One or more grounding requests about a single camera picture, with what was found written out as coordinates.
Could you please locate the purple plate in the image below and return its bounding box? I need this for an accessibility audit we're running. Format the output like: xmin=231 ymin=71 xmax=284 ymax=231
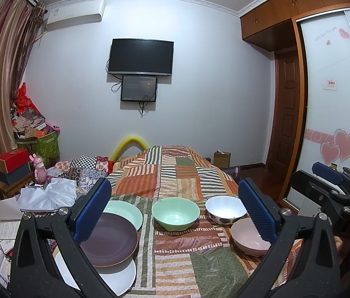
xmin=80 ymin=213 xmax=139 ymax=268

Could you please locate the pink bowl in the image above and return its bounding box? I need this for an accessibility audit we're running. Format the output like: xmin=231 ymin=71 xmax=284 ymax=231
xmin=231 ymin=217 xmax=271 ymax=256

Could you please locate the white plate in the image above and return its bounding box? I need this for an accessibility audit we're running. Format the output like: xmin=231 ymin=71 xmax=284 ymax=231
xmin=53 ymin=248 xmax=136 ymax=296

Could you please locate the mint green plate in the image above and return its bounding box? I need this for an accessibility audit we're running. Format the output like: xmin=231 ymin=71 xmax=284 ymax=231
xmin=104 ymin=200 xmax=143 ymax=231

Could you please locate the white spotted bowl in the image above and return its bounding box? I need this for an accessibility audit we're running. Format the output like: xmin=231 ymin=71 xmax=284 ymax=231
xmin=205 ymin=196 xmax=247 ymax=225

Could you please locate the mint green bowl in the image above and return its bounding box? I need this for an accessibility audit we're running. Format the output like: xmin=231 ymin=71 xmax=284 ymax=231
xmin=151 ymin=197 xmax=200 ymax=231

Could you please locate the brown wooden door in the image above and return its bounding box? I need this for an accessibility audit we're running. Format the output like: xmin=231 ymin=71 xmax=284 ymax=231
xmin=266 ymin=49 xmax=300 ymax=178

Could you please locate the open notebook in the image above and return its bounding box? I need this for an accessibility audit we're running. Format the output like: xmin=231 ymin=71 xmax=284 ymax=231
xmin=0 ymin=197 xmax=23 ymax=254

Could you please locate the white plastic bag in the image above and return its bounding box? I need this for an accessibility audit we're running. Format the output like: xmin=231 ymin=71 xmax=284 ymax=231
xmin=17 ymin=178 xmax=77 ymax=212

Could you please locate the pink pig toy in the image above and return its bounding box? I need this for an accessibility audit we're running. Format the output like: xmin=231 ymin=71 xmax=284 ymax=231
xmin=29 ymin=153 xmax=49 ymax=184

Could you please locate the dark blue box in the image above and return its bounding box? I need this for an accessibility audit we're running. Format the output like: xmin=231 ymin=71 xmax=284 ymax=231
xmin=0 ymin=163 xmax=30 ymax=186

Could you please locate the checkered patchwork quilt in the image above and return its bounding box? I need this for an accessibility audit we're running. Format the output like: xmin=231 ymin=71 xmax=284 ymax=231
xmin=47 ymin=155 xmax=114 ymax=197

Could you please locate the small cardboard box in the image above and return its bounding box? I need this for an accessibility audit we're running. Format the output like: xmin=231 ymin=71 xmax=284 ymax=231
xmin=213 ymin=151 xmax=231 ymax=169

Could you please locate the red box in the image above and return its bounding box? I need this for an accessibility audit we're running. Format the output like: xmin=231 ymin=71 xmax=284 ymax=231
xmin=0 ymin=148 xmax=29 ymax=174

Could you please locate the green storage box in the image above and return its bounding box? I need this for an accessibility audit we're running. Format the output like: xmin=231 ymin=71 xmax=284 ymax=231
xmin=16 ymin=131 xmax=60 ymax=167

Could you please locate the patchwork striped bedspread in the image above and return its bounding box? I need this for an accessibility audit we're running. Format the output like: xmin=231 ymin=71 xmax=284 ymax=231
xmin=50 ymin=145 xmax=306 ymax=298

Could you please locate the yellow foam tube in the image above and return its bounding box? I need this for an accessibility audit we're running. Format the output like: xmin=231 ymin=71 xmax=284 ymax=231
xmin=110 ymin=135 xmax=149 ymax=162

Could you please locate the wooden wardrobe with hearts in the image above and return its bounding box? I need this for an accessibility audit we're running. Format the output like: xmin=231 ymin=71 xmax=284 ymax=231
xmin=239 ymin=0 xmax=350 ymax=211

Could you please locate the red plastic bag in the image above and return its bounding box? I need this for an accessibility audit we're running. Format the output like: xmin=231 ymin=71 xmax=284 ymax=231
xmin=15 ymin=82 xmax=40 ymax=115

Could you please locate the white air conditioner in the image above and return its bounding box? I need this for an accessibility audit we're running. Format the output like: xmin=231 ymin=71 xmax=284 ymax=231
xmin=45 ymin=0 xmax=106 ymax=30

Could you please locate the small black wall monitor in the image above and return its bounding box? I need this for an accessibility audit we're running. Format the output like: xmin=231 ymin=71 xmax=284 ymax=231
xmin=121 ymin=75 xmax=157 ymax=102

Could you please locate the black wall television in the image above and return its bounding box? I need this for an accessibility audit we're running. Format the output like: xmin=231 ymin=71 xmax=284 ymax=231
xmin=106 ymin=38 xmax=174 ymax=76

